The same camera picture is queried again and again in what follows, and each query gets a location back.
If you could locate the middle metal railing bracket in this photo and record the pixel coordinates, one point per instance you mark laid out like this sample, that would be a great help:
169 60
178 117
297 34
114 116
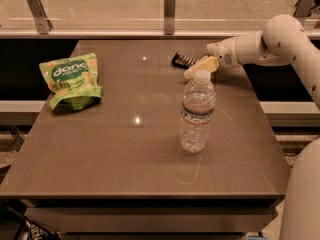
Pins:
169 16

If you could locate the left metal railing bracket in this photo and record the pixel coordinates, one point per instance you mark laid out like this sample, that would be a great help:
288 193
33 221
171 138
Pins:
42 22

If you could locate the green rice chip bag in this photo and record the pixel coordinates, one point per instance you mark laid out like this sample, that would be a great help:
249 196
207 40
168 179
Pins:
73 81

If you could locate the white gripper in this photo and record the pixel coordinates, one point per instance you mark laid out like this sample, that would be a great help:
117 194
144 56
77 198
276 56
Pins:
226 53

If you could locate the clear plastic water bottle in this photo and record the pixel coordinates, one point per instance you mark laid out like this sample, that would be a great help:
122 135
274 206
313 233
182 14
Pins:
198 104

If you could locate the dark box under table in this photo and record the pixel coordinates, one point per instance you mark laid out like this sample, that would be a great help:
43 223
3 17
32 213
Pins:
29 230

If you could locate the black rxbar chocolate bar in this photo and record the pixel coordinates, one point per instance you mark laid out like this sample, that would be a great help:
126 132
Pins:
182 61

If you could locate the glass railing panel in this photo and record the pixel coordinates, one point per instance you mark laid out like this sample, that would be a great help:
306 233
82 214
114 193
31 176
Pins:
146 14

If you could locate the metal railing bracket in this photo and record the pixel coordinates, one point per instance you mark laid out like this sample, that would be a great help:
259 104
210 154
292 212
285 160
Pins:
169 16
42 22
303 8

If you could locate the right metal railing bracket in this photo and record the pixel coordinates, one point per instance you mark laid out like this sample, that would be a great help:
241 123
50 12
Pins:
303 8

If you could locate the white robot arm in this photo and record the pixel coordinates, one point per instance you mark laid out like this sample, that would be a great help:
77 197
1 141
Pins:
283 41

